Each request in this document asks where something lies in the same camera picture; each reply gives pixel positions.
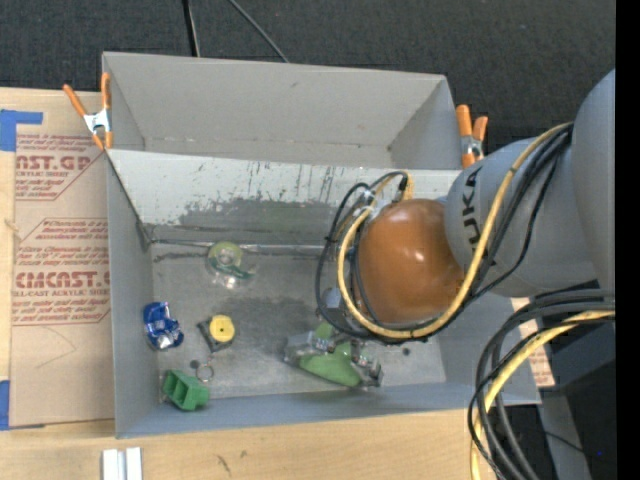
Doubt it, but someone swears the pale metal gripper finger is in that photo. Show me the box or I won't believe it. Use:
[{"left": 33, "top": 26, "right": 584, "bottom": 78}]
[
  {"left": 283, "top": 331, "right": 334, "bottom": 365},
  {"left": 351, "top": 350, "right": 384, "bottom": 387}
]

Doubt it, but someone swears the light green toy fruit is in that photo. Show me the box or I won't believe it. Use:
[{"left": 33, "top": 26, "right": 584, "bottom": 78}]
[{"left": 298, "top": 321, "right": 362, "bottom": 388}]

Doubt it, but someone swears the blue and silver crumpled packet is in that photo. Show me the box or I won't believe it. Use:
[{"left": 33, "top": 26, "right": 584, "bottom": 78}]
[{"left": 142, "top": 300, "right": 185, "bottom": 352}]

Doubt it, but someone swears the yellow disc on dark base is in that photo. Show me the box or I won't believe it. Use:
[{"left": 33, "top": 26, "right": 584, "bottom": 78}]
[{"left": 196, "top": 313, "right": 237, "bottom": 354}]

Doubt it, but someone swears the green plastic block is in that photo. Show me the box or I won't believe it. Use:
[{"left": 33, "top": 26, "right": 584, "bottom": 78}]
[{"left": 160, "top": 368, "right": 211, "bottom": 412}]

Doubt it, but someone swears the grey metal bin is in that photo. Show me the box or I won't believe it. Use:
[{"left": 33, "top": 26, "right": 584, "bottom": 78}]
[{"left": 101, "top": 51, "right": 542, "bottom": 440}]

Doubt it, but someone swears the small metal key ring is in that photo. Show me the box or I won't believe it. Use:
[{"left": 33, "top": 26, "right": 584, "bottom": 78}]
[{"left": 189, "top": 359, "right": 217, "bottom": 384}]

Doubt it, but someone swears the brown cardboard board, red print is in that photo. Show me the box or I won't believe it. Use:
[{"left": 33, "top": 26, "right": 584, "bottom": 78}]
[{"left": 0, "top": 86, "right": 557, "bottom": 430}]

